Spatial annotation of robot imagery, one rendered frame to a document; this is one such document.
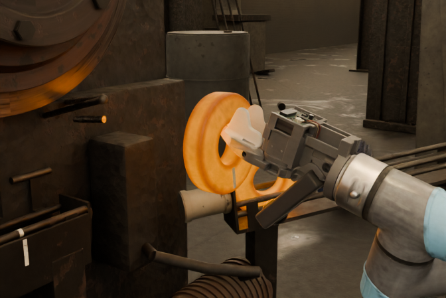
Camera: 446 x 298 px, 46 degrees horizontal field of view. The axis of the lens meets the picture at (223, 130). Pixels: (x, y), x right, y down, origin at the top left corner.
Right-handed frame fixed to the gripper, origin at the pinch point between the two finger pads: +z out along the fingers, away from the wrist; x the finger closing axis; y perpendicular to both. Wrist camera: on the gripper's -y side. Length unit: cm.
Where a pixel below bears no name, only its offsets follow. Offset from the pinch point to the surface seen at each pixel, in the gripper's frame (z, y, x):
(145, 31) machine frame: 36.1, 4.0, -18.3
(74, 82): 19.7, 1.4, 12.4
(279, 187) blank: -1.9, -15.2, -22.6
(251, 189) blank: 1.2, -15.8, -17.3
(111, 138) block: 21.0, -10.5, 1.2
